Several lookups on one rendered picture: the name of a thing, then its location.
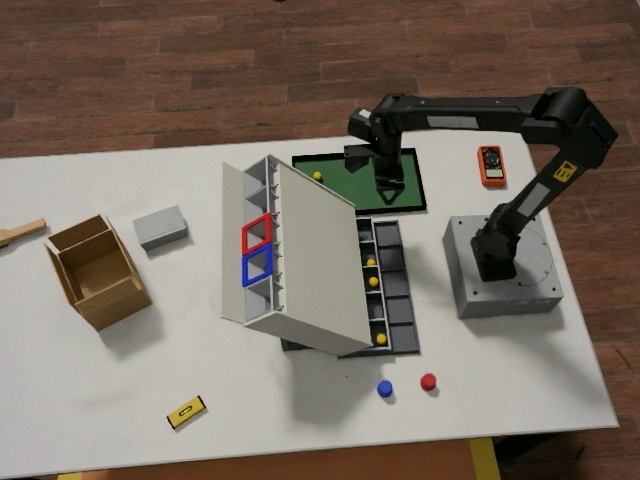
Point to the blue plug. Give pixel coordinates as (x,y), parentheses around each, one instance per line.
(385,389)

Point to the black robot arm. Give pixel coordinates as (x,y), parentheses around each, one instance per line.
(561,122)

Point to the orange pocket multimeter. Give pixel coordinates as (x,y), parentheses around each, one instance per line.
(491,166)

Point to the red rectangular frame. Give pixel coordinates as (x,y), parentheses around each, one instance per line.
(267,218)

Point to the green tray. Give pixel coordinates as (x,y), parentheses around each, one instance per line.
(360,187)

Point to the open brown cardboard box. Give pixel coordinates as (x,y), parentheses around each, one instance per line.
(95,265)

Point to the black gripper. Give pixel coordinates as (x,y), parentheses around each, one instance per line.
(396,173)

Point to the blue square frame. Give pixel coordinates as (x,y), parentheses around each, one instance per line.
(245,281)

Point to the yellow pocket level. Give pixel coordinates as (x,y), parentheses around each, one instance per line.
(185,412)

